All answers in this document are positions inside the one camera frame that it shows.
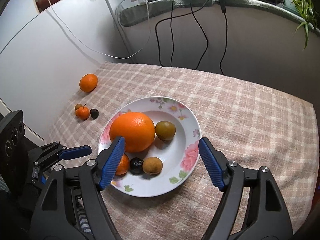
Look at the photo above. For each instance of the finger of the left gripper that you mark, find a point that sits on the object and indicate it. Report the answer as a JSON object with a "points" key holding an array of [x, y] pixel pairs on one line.
{"points": [[75, 152]]}

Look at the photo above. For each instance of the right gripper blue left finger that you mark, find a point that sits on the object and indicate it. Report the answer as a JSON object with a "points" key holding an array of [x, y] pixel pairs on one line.
{"points": [[108, 161]]}

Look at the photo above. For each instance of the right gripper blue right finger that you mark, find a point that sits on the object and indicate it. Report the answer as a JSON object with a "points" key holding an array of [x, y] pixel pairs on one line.
{"points": [[215, 163]]}

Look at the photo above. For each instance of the small mandarin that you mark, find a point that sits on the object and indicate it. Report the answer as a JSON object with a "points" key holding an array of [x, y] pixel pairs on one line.
{"points": [[124, 165]]}

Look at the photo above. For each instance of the dark plum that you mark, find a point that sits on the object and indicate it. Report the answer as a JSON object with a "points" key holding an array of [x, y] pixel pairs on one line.
{"points": [[94, 113], [136, 166]]}

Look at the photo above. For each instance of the mandarin with stem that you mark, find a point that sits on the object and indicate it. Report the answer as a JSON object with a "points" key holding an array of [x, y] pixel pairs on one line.
{"points": [[82, 113]]}

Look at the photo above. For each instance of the brown kiwi fruit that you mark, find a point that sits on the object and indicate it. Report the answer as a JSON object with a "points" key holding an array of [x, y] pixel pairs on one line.
{"points": [[152, 165]]}

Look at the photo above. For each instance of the green plum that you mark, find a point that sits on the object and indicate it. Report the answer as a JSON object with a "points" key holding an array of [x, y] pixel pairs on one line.
{"points": [[165, 130]]}

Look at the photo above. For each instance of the floral white plate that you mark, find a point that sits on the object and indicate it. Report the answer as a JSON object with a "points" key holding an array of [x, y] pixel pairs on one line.
{"points": [[179, 156]]}

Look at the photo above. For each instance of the small brown kiwi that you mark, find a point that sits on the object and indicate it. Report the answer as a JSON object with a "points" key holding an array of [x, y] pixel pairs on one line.
{"points": [[77, 106]]}

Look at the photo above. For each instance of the large orange in plate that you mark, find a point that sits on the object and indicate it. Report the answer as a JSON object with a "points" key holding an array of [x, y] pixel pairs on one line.
{"points": [[136, 128]]}

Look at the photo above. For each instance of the striped sleeve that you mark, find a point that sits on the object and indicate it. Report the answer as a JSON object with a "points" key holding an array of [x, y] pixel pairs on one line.
{"points": [[83, 220]]}

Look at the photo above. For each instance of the pink checkered tablecloth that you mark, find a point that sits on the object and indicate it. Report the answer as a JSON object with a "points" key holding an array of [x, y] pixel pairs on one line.
{"points": [[250, 123]]}

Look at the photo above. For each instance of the large mandarin orange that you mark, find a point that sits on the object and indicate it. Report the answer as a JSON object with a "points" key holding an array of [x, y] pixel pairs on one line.
{"points": [[88, 83]]}

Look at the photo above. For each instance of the grey-green ledge cover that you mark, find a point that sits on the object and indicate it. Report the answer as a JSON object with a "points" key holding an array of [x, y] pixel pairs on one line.
{"points": [[139, 13]]}

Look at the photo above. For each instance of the green potted plant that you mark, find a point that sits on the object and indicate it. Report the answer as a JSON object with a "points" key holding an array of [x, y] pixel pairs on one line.
{"points": [[306, 10]]}

